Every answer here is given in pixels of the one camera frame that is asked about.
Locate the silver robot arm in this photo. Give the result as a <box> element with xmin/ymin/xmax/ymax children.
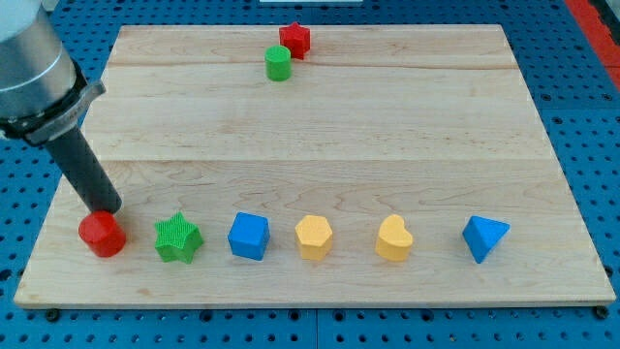
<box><xmin>1</xmin><ymin>0</ymin><xmax>106</xmax><ymax>145</ymax></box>

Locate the wooden board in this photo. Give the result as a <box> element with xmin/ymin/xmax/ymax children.
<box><xmin>15</xmin><ymin>24</ymin><xmax>616</xmax><ymax>309</ymax></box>

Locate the yellow hexagon block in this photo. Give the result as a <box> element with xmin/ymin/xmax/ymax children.
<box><xmin>294</xmin><ymin>215</ymin><xmax>333</xmax><ymax>261</ymax></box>

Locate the blue cube block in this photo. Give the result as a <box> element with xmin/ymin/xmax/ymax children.
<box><xmin>228</xmin><ymin>212</ymin><xmax>270</xmax><ymax>261</ymax></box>

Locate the yellow heart block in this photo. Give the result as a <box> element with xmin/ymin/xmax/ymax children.
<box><xmin>375</xmin><ymin>214</ymin><xmax>415</xmax><ymax>262</ymax></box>

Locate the green cylinder block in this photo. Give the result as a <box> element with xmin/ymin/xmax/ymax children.
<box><xmin>264</xmin><ymin>46</ymin><xmax>292</xmax><ymax>81</ymax></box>

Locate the red star block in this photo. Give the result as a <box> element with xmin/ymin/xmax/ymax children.
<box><xmin>278</xmin><ymin>22</ymin><xmax>311</xmax><ymax>60</ymax></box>

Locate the green star block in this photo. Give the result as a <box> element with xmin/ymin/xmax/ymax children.
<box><xmin>154</xmin><ymin>211</ymin><xmax>203</xmax><ymax>264</ymax></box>

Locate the blue triangle block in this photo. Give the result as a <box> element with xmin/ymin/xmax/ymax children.
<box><xmin>462</xmin><ymin>215</ymin><xmax>511</xmax><ymax>264</ymax></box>

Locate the red cylinder block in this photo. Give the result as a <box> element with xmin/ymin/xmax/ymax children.
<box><xmin>78</xmin><ymin>210</ymin><xmax>126</xmax><ymax>258</ymax></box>

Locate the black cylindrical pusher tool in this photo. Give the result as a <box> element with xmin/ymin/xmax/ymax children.
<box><xmin>45</xmin><ymin>127</ymin><xmax>122</xmax><ymax>213</ymax></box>

